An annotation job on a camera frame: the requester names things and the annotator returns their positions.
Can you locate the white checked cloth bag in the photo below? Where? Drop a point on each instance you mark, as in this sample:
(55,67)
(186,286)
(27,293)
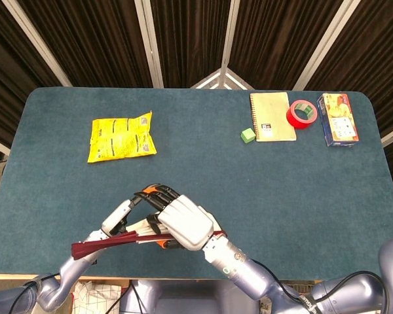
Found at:
(95,299)

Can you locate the blue-grey robot torso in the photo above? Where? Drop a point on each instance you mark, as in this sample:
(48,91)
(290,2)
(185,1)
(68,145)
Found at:
(183,299)

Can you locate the green cube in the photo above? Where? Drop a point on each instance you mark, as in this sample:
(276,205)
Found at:
(248,135)

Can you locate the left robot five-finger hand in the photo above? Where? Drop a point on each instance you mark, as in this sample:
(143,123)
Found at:
(118,217)

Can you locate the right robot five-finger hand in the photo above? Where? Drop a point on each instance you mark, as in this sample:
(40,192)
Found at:
(186,222)

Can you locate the red tape roll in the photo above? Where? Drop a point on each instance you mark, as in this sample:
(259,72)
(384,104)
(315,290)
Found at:
(293,119)

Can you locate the yellow snack bag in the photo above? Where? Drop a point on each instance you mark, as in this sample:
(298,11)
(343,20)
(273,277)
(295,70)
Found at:
(121,137)

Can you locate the red ribbed paper folding fan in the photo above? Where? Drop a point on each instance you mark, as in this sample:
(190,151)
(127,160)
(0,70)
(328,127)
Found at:
(95,247)

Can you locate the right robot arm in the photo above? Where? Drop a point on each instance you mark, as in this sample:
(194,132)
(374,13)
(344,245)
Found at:
(249,274)

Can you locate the black pleated curtain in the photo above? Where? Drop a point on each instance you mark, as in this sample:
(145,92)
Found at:
(95,39)

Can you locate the pale green spiral notebook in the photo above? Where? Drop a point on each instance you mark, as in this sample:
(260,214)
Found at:
(270,114)

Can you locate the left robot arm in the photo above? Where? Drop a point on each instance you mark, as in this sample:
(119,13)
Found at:
(70,271)

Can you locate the white triangular frame base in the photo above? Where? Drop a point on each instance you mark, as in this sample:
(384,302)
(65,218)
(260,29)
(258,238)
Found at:
(221,80)

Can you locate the blue felt table mat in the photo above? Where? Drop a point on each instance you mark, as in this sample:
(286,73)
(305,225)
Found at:
(249,196)

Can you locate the blue and yellow carton box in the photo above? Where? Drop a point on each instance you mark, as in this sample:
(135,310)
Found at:
(339,121)

